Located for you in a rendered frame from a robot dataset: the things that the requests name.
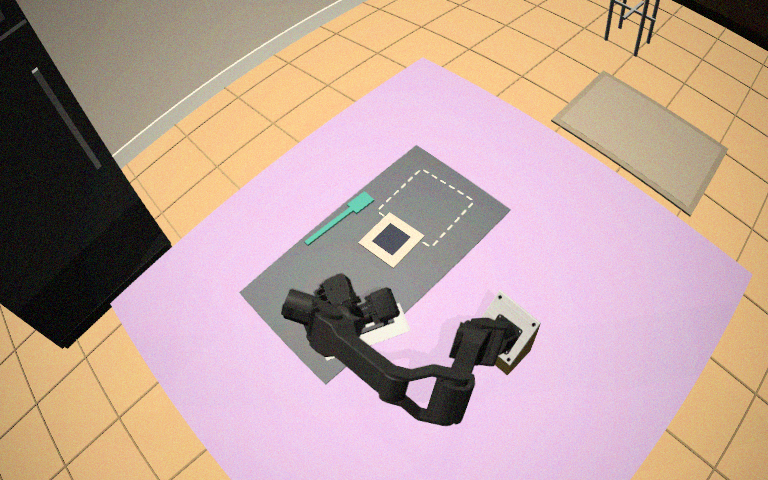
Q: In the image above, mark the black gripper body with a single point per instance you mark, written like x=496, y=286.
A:
x=381, y=303

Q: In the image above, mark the cream square tile with dark blue centre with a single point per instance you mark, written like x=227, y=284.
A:
x=391, y=240

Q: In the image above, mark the teal flat trowel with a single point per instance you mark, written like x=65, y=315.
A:
x=357, y=204

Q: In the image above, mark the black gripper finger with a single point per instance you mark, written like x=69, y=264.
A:
x=375, y=319

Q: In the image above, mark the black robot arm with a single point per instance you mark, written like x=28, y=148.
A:
x=335, y=330

